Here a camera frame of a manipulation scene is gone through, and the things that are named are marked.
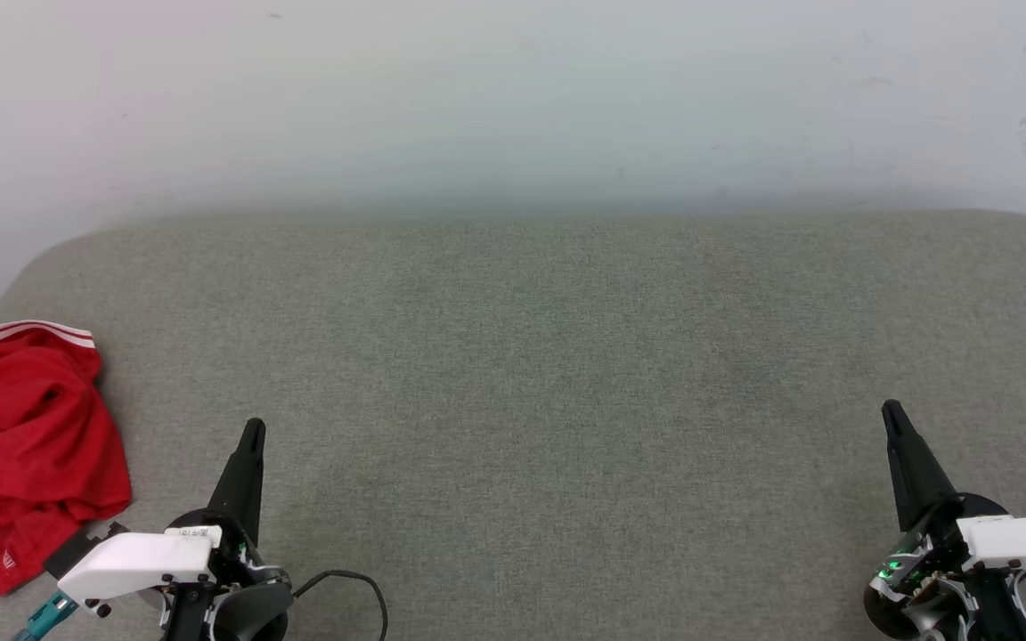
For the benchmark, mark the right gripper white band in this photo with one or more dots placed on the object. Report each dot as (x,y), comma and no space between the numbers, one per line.
(1021,543)

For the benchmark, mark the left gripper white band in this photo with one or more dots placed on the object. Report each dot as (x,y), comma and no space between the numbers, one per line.
(134,561)

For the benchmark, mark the red Bulls 23 jersey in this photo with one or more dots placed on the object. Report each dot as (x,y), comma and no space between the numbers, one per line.
(23,436)

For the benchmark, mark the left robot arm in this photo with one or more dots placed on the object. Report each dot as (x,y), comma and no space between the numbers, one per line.
(255,616)

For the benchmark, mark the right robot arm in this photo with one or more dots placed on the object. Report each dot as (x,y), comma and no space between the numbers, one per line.
(1003,610)

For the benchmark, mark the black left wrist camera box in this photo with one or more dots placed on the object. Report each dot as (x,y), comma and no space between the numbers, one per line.
(77,547)

